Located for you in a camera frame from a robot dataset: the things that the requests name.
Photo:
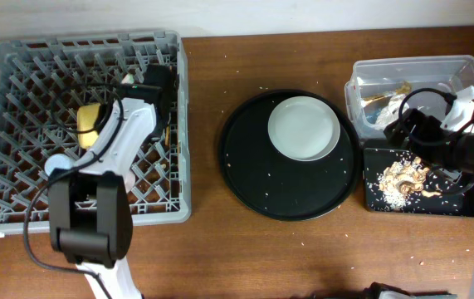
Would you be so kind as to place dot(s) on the round black tray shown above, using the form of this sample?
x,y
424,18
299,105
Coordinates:
x,y
274,185

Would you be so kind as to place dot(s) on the yellow plastic bowl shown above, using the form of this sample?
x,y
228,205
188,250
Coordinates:
x,y
87,119

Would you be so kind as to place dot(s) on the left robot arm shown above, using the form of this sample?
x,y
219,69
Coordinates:
x,y
89,216

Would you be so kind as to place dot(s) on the food scraps and rice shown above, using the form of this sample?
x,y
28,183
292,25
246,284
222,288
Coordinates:
x,y
402,180

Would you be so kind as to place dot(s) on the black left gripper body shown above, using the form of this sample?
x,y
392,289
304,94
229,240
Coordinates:
x,y
163,127

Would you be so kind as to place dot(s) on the pink plastic cup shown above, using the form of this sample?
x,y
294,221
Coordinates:
x,y
129,180

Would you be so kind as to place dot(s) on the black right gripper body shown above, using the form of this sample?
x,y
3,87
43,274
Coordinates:
x,y
437,144

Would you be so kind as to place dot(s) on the grey dishwasher rack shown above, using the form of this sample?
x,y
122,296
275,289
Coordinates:
x,y
44,81

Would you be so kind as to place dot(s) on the black rectangular waste bin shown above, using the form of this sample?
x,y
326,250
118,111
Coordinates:
x,y
378,155

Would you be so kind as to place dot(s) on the white round plate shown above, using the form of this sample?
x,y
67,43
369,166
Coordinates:
x,y
304,128

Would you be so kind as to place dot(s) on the clear plastic waste bin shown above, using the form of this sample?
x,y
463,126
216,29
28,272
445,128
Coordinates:
x,y
373,82

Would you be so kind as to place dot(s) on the light blue plastic cup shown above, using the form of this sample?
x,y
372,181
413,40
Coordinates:
x,y
58,161

